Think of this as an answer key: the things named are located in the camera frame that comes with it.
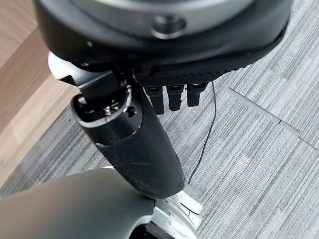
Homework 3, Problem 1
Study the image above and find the light wooden cabinet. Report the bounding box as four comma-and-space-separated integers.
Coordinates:
0, 0, 82, 188

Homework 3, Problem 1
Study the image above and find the silver robot leg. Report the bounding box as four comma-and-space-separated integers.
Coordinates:
0, 166, 204, 239

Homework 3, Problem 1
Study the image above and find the thin black cable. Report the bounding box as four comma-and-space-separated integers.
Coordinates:
187, 81, 217, 185

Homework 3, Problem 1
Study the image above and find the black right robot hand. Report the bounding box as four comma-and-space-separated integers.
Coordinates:
33, 0, 293, 200

